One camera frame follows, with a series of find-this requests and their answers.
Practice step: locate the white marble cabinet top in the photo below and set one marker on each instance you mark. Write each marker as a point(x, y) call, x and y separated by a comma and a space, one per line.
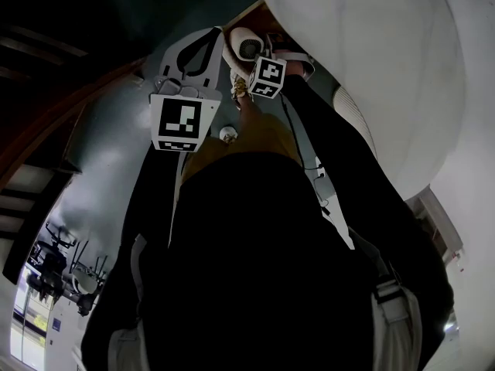
point(371, 64)

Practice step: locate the dark wooden staircase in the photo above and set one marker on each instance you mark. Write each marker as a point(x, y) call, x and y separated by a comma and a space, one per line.
point(42, 110)

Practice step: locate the person's mustard trouser legs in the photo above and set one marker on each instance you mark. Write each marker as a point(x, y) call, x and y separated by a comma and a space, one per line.
point(251, 133)

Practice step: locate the person's black torso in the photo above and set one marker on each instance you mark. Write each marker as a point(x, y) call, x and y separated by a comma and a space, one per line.
point(267, 269)

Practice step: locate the white ribbed panel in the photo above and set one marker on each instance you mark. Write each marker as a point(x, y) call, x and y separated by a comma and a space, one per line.
point(356, 118)

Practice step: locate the white hair dryer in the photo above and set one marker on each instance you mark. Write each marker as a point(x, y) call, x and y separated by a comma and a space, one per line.
point(244, 46)

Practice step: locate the person's right forearm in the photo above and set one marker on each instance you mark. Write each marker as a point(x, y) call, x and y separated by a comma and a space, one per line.
point(332, 137)

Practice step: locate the person's left forearm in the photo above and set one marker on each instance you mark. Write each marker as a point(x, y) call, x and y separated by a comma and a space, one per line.
point(149, 195)

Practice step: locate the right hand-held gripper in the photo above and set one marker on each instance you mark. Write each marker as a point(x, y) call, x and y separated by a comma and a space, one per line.
point(267, 77)

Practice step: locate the black equipment stand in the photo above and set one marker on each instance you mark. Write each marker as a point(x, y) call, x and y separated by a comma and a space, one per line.
point(62, 269)

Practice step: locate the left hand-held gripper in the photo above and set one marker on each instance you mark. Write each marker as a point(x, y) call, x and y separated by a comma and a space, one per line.
point(180, 119)

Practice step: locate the white shoulder bag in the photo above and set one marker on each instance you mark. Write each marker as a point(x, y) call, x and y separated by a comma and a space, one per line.
point(398, 323)

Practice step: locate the brown wooden drawer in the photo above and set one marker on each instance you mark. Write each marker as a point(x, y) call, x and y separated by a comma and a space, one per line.
point(255, 15)

